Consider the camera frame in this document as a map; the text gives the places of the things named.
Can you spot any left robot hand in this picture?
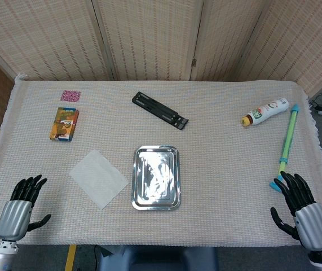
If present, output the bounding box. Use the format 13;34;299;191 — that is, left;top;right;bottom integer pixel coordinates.
0;174;52;242

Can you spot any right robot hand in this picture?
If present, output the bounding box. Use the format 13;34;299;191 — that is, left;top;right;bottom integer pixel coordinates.
270;171;322;252

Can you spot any white paper sheet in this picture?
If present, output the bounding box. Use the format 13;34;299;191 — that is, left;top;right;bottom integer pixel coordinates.
69;149;130;210

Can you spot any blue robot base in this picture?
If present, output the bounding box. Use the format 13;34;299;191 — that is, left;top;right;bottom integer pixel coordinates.
96;244;219;271

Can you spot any pink patterned card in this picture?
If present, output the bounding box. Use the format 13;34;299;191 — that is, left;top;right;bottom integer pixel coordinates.
60;90;82;102

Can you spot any silver metal tray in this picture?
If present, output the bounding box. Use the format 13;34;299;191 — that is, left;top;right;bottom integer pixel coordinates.
131;145;182;212

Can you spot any green blue water pump toy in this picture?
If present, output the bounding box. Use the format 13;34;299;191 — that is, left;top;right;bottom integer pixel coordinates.
268;103;301;194

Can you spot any beige woven tablecloth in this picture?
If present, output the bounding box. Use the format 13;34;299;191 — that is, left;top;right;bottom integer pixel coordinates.
0;72;322;249

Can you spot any orange snack box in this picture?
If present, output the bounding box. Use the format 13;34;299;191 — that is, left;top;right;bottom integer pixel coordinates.
49;107;80;142

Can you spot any white bottle yellow cap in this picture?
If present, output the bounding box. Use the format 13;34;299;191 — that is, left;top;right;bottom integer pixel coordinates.
240;97;289;128

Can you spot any woven folding screen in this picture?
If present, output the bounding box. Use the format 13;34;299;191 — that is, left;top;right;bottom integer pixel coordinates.
0;0;322;122

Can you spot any black cable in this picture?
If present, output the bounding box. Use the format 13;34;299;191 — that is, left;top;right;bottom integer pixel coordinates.
310;93;322;111

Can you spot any black metal rail bracket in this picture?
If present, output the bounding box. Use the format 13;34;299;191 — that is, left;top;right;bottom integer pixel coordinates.
131;91;189;131

